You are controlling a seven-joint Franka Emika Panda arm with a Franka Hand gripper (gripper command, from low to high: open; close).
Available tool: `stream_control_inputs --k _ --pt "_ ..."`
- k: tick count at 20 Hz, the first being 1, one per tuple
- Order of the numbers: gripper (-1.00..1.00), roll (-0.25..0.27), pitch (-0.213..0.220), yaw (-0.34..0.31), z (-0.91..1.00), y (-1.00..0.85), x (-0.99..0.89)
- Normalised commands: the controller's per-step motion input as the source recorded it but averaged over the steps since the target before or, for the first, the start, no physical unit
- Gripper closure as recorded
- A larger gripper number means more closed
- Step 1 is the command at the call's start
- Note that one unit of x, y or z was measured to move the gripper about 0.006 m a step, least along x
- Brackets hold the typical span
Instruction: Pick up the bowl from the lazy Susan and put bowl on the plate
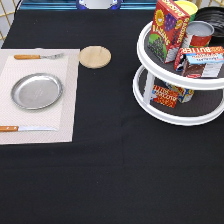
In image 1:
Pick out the white two-tier lazy Susan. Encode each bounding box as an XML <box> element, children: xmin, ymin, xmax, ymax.
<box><xmin>133</xmin><ymin>23</ymin><xmax>224</xmax><ymax>126</ymax></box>

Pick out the beige woven placemat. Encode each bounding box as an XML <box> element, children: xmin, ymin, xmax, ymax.
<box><xmin>0</xmin><ymin>49</ymin><xmax>79</xmax><ymax>145</ymax></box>

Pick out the brown white food box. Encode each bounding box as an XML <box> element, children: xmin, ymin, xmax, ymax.
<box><xmin>182</xmin><ymin>53</ymin><xmax>224</xmax><ymax>78</ymax></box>

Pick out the red raisins box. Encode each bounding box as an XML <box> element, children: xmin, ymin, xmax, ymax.
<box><xmin>148</xmin><ymin>0</ymin><xmax>190</xmax><ymax>63</ymax></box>

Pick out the yellow blue can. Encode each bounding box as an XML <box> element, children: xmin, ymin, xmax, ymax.
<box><xmin>165</xmin><ymin>82</ymin><xmax>194</xmax><ymax>103</ymax></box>

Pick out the knife with wooden handle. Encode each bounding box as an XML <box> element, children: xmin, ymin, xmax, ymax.
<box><xmin>0</xmin><ymin>126</ymin><xmax>57</xmax><ymax>132</ymax></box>

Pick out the red butter box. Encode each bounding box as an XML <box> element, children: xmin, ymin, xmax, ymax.
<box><xmin>174</xmin><ymin>46</ymin><xmax>224</xmax><ymax>71</ymax></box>

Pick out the red tin can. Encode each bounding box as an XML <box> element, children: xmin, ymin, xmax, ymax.
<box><xmin>181</xmin><ymin>21</ymin><xmax>214</xmax><ymax>48</ymax></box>

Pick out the fork with wooden handle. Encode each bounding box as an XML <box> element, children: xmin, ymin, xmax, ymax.
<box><xmin>14</xmin><ymin>53</ymin><xmax>64</xmax><ymax>60</ymax></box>

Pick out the black ribbed bowl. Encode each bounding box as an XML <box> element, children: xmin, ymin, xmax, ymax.
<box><xmin>195</xmin><ymin>6</ymin><xmax>224</xmax><ymax>38</ymax></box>

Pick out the wooden lattice shoji screen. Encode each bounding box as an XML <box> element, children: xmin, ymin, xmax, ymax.
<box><xmin>0</xmin><ymin>0</ymin><xmax>20</xmax><ymax>45</ymax></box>

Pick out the blue white robot base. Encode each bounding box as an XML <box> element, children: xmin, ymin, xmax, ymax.
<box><xmin>76</xmin><ymin>0</ymin><xmax>123</xmax><ymax>9</ymax></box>

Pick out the round silver metal plate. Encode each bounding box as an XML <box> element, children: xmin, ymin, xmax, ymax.
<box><xmin>11</xmin><ymin>73</ymin><xmax>63</xmax><ymax>110</ymax></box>

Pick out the red macaroni box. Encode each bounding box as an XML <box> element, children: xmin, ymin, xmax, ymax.
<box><xmin>151</xmin><ymin>85</ymin><xmax>178</xmax><ymax>108</ymax></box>

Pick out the round wooden coaster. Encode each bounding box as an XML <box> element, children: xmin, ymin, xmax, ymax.
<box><xmin>79</xmin><ymin>46</ymin><xmax>111</xmax><ymax>69</ymax></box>

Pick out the green yellow cylindrical canister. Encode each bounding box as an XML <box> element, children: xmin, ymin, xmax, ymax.
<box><xmin>176</xmin><ymin>0</ymin><xmax>198</xmax><ymax>21</ymax></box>

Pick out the black tablecloth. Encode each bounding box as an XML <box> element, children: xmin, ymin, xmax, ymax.
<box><xmin>0</xmin><ymin>10</ymin><xmax>224</xmax><ymax>224</ymax></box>

